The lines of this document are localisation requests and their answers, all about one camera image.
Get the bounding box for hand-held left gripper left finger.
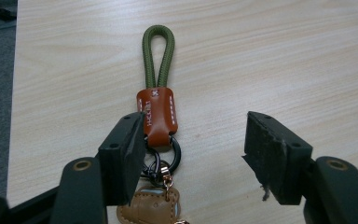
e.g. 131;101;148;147
49;111;147;224

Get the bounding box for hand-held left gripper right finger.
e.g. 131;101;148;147
241;110;358;224

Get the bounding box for tan leather key case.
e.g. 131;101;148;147
116;185;191;224

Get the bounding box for green cord keychain strap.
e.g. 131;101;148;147
136;24;183;200

